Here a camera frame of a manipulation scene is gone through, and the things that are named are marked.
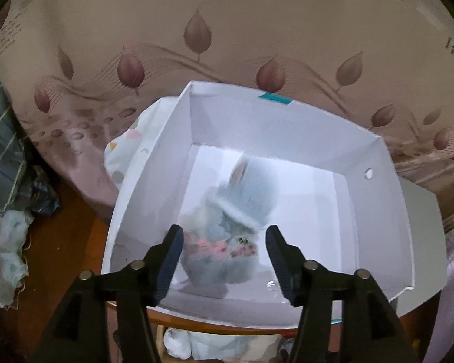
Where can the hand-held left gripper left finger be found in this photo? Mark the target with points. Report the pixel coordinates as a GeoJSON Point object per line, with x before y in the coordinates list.
{"type": "Point", "coordinates": [170, 264]}

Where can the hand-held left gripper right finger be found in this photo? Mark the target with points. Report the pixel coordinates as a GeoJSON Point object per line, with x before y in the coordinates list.
{"type": "Point", "coordinates": [282, 268]}

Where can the white cardboard box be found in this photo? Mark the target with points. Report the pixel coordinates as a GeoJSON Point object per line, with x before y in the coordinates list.
{"type": "Point", "coordinates": [306, 196]}

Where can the white cloth under table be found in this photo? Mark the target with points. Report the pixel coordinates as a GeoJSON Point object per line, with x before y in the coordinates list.
{"type": "Point", "coordinates": [196, 344]}

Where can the round wooden table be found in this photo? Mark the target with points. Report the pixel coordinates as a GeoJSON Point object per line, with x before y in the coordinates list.
{"type": "Point", "coordinates": [72, 242]}

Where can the white dotted cloth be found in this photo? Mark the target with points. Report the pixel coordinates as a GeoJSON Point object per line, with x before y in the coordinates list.
{"type": "Point", "coordinates": [125, 151]}

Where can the dark patterned cloth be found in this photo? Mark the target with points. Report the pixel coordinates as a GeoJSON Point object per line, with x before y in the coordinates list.
{"type": "Point", "coordinates": [45, 196]}

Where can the grey board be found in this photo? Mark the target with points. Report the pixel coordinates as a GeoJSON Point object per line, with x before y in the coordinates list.
{"type": "Point", "coordinates": [423, 234]}

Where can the white and green cloth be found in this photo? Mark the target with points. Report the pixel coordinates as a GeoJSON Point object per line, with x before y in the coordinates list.
{"type": "Point", "coordinates": [3, 257]}

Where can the teal tape strip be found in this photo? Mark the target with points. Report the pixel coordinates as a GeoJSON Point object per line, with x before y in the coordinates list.
{"type": "Point", "coordinates": [276, 98]}

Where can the plaid cloth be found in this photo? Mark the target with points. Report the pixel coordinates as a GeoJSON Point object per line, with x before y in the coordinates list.
{"type": "Point", "coordinates": [0, 140]}

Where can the leaf-print bedsheet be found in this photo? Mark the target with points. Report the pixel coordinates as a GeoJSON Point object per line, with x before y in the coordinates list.
{"type": "Point", "coordinates": [227, 26]}

